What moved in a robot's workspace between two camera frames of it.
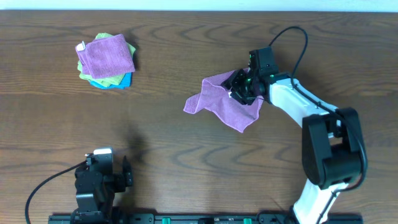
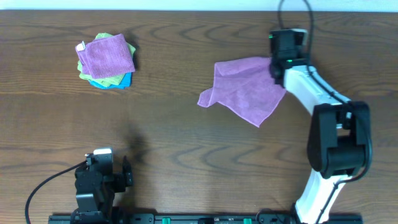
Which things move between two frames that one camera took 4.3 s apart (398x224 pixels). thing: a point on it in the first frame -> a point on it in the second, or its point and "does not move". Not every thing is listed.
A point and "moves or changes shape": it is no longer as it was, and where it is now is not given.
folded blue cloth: [125, 81] does not move
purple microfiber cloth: [214, 99] moves or changes shape
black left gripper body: [120, 183] does not move
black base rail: [222, 219] does not move
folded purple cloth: [106, 57] does not move
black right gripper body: [242, 87] -> [273, 62]
